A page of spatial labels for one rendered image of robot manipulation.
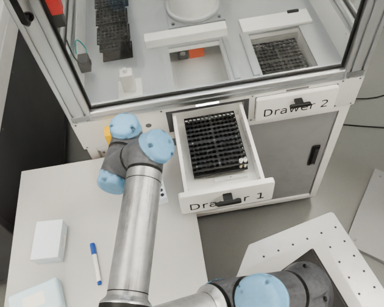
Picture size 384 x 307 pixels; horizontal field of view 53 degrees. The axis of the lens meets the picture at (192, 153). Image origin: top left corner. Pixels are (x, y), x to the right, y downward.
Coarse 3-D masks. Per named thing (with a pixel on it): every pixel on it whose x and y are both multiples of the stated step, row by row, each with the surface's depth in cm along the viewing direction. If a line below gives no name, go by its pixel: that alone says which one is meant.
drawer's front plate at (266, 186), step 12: (252, 180) 114; (264, 180) 114; (192, 192) 113; (204, 192) 113; (216, 192) 113; (228, 192) 114; (240, 192) 115; (252, 192) 117; (264, 192) 118; (180, 204) 116; (192, 204) 117; (240, 204) 122
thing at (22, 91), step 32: (0, 0) 175; (0, 32) 165; (0, 64) 159; (32, 64) 204; (0, 96) 154; (32, 96) 197; (0, 128) 150; (32, 128) 189; (64, 128) 241; (0, 160) 151; (32, 160) 183; (64, 160) 229; (0, 192) 147; (0, 224) 142; (0, 256) 166
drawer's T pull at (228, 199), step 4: (224, 196) 114; (228, 196) 114; (224, 200) 113; (228, 200) 113; (232, 200) 112; (236, 200) 112; (240, 200) 112; (216, 204) 113; (220, 204) 112; (224, 204) 112; (228, 204) 112; (232, 204) 113
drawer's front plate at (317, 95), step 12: (264, 96) 132; (276, 96) 132; (288, 96) 132; (300, 96) 133; (312, 96) 134; (324, 96) 135; (336, 96) 136; (264, 108) 135; (276, 108) 136; (288, 108) 137; (300, 108) 138; (312, 108) 139; (324, 108) 140
